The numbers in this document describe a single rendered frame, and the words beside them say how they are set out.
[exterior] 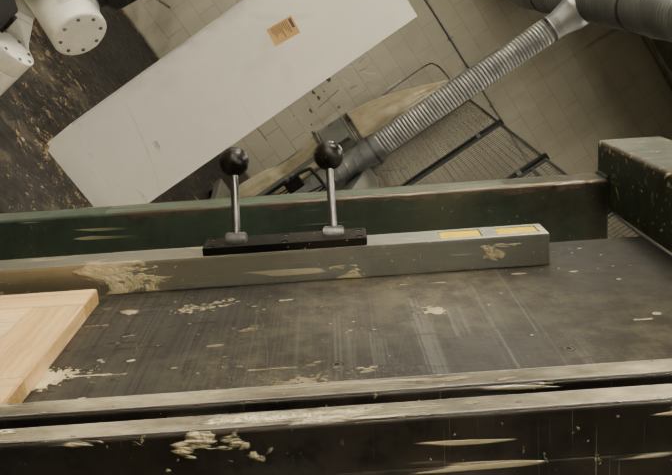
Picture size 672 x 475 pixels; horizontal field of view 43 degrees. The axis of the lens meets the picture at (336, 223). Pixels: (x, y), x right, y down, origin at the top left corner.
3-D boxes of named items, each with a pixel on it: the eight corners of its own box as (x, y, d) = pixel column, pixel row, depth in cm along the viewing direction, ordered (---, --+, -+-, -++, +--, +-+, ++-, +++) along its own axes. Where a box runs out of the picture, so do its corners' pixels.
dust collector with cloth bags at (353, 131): (205, 188, 734) (421, 38, 708) (254, 251, 754) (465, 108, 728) (189, 239, 604) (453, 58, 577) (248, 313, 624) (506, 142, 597)
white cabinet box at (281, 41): (69, 124, 524) (347, -77, 499) (129, 199, 540) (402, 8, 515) (43, 146, 466) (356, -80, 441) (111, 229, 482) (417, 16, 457)
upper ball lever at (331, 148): (319, 248, 108) (313, 147, 111) (349, 245, 108) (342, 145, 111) (318, 240, 104) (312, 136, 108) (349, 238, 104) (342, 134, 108)
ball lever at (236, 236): (223, 254, 108) (220, 154, 111) (254, 252, 108) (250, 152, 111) (219, 246, 104) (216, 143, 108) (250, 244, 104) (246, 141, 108)
